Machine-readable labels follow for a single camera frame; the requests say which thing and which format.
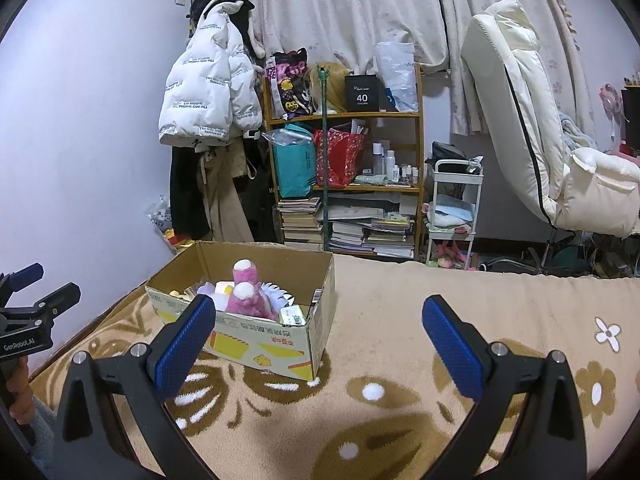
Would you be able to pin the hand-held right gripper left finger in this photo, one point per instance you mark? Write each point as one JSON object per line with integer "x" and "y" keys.
{"x": 185, "y": 350}

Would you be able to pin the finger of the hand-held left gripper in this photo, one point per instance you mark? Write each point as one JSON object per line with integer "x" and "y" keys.
{"x": 55, "y": 302}
{"x": 25, "y": 276}

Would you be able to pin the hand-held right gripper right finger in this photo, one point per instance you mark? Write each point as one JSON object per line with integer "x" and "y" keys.
{"x": 452, "y": 350}

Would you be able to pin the pink strawberry plush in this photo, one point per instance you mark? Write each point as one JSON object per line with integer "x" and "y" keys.
{"x": 250, "y": 300}

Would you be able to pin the printed cardboard box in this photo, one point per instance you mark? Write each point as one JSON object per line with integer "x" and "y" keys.
{"x": 280, "y": 350}

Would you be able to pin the person's left forearm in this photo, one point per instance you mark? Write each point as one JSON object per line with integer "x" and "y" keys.
{"x": 42, "y": 430}

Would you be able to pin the person's left hand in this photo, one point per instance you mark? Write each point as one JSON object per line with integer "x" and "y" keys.
{"x": 21, "y": 385}

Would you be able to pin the beige flower blanket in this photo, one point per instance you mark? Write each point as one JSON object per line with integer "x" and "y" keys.
{"x": 400, "y": 280}

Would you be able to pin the yellow green snack packet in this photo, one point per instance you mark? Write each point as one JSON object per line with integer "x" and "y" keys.
{"x": 292, "y": 316}

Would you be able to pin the plastic snack bag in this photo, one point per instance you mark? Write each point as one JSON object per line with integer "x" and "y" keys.
{"x": 165, "y": 220}

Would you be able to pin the pile of flat books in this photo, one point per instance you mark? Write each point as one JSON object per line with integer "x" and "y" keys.
{"x": 375, "y": 237}

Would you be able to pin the white trolley cart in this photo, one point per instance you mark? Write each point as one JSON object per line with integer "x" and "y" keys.
{"x": 477, "y": 195}

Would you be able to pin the beige hanging coat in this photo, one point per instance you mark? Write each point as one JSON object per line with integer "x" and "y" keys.
{"x": 227, "y": 195}

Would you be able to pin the stack of books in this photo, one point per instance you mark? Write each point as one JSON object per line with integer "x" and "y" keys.
{"x": 300, "y": 225}

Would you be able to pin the dark hanging clothes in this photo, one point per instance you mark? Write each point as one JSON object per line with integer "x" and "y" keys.
{"x": 260, "y": 185}

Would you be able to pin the black bag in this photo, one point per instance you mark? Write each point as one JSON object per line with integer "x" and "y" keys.
{"x": 445, "y": 155}

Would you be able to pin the teal paper bag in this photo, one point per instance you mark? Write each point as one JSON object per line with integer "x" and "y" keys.
{"x": 295, "y": 165}

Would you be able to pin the red gift bag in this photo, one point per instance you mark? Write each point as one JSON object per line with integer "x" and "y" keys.
{"x": 340, "y": 160}

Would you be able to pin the green pole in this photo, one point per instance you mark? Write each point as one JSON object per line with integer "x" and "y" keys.
{"x": 325, "y": 160}

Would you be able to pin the cream recliner chair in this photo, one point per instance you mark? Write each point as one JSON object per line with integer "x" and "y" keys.
{"x": 520, "y": 110}

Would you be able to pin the wooden shelf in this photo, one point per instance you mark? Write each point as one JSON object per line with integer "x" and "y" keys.
{"x": 350, "y": 115}

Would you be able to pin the white puffer jacket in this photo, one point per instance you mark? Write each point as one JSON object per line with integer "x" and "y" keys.
{"x": 200, "y": 85}

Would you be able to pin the black square box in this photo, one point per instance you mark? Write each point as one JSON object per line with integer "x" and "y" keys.
{"x": 365, "y": 92}

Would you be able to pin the white plastic bag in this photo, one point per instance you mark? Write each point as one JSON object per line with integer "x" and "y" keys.
{"x": 397, "y": 75}

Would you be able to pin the purple printed bag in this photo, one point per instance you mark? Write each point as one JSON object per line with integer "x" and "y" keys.
{"x": 287, "y": 85}

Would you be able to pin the blonde wig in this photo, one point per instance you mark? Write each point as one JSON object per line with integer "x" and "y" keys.
{"x": 330, "y": 90}

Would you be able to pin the black monitor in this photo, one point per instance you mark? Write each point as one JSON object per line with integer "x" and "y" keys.
{"x": 631, "y": 120}

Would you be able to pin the pink fan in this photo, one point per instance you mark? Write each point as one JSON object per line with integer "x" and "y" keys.
{"x": 612, "y": 102}

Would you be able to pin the pale patterned curtain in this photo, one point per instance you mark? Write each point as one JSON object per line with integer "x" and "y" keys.
{"x": 350, "y": 10}

